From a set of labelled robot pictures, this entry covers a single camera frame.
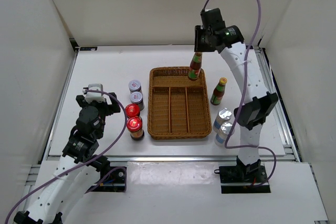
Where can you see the yellow-cap sauce bottle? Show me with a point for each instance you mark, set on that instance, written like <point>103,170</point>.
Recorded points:
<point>195,66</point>
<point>219,91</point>

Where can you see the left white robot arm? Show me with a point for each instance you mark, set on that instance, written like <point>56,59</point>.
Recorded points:
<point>79,170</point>

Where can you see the near grey-lid spice jar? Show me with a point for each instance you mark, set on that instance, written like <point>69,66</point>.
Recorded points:
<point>137,98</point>

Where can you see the brown wicker divided basket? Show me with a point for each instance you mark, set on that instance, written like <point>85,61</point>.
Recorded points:
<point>178,108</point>

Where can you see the red-lid sauce jar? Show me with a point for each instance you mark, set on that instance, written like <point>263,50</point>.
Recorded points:
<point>133,110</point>
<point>134,126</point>

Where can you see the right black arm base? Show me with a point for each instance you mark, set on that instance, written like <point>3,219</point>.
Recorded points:
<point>232,181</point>

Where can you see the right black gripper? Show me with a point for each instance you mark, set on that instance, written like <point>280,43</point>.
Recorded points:
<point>198,31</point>

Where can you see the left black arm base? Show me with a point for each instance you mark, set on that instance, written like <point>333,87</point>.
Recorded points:
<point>113,180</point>

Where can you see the near red-lid sauce jar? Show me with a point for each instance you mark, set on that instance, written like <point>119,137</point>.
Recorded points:
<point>134,126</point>

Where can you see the far grey-lid spice jar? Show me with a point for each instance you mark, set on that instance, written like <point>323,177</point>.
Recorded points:
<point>135,86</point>

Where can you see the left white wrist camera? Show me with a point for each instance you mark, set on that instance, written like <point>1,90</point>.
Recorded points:
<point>90,97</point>

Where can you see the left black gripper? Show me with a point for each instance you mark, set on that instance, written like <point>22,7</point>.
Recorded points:
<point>81,100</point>

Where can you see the grey-lid spice jar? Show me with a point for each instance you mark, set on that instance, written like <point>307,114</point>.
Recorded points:
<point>137,98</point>
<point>135,86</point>

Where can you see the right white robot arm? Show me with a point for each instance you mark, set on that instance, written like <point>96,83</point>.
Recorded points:
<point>258,102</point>

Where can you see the silver-cap white bottle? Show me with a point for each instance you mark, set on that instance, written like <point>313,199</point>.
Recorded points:
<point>223,115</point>
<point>222,133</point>

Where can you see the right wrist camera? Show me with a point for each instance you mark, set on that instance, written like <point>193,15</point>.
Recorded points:
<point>211,16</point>

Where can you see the far red-lid sauce jar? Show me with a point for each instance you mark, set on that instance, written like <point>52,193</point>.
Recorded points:
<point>133,110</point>

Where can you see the left black corner label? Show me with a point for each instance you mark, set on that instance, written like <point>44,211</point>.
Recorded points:
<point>88,48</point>

